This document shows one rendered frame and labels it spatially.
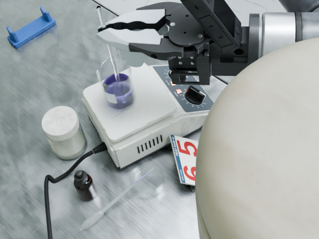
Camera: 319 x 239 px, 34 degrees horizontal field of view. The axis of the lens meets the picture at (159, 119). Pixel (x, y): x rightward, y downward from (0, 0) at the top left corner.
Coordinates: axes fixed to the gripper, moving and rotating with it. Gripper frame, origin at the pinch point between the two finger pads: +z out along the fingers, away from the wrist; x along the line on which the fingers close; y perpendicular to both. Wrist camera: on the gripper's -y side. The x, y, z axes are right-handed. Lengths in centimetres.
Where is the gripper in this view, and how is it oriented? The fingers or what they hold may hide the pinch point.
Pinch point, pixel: (105, 28)
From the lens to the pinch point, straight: 70.5
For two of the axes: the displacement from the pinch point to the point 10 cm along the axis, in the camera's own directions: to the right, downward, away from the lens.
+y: 1.0, 5.7, 8.2
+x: 1.2, -8.2, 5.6
